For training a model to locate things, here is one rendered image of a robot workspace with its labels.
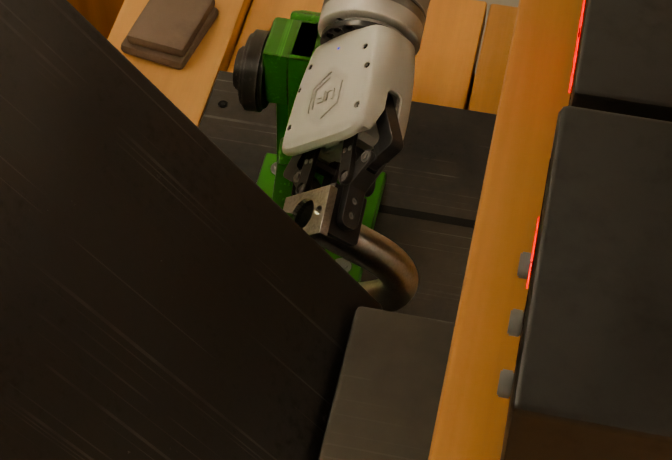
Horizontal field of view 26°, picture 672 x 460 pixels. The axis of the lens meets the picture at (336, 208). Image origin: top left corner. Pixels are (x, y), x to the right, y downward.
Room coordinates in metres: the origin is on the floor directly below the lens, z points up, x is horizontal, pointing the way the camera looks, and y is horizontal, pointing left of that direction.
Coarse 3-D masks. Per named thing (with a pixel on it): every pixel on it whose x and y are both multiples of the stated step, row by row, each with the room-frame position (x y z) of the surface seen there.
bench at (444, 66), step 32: (256, 0) 1.27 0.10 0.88; (288, 0) 1.27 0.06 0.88; (320, 0) 1.27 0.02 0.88; (448, 0) 1.27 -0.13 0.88; (448, 32) 1.22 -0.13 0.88; (480, 32) 1.22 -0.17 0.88; (512, 32) 1.22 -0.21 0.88; (416, 64) 1.17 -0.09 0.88; (448, 64) 1.17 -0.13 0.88; (480, 64) 1.17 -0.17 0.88; (416, 96) 1.12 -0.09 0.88; (448, 96) 1.12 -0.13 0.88; (480, 96) 1.12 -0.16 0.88
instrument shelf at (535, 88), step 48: (528, 0) 0.58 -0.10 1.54; (576, 0) 0.58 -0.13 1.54; (528, 48) 0.54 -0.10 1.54; (528, 96) 0.51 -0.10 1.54; (528, 144) 0.48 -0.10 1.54; (528, 192) 0.44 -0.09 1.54; (480, 240) 0.42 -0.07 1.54; (528, 240) 0.42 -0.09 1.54; (480, 288) 0.39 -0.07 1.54; (480, 336) 0.36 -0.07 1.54; (480, 384) 0.34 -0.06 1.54; (480, 432) 0.31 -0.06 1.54
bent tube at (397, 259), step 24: (312, 192) 0.69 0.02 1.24; (336, 192) 0.68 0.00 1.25; (312, 216) 0.67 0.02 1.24; (336, 240) 0.66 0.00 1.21; (360, 240) 0.67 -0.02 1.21; (384, 240) 0.68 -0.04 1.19; (360, 264) 0.66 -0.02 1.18; (384, 264) 0.66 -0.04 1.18; (408, 264) 0.67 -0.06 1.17; (384, 288) 0.68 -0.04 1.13; (408, 288) 0.67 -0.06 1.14
